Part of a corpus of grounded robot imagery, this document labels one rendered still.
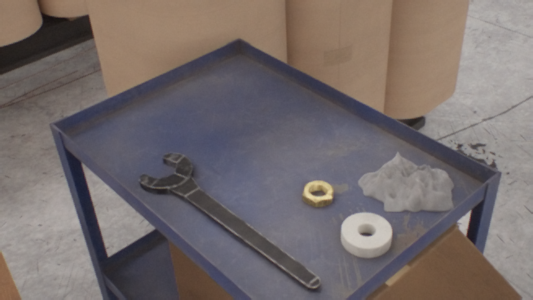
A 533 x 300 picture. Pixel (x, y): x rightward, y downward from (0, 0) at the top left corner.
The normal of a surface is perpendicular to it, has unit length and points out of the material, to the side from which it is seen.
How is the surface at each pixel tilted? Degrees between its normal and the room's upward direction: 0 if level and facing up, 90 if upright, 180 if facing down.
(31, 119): 0
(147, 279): 0
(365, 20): 90
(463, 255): 26
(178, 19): 90
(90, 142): 0
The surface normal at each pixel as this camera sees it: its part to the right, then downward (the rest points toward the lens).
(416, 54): 0.12, 0.60
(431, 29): 0.40, 0.55
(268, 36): 0.73, 0.40
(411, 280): 0.27, -0.53
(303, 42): -0.26, 0.59
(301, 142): -0.04, -0.79
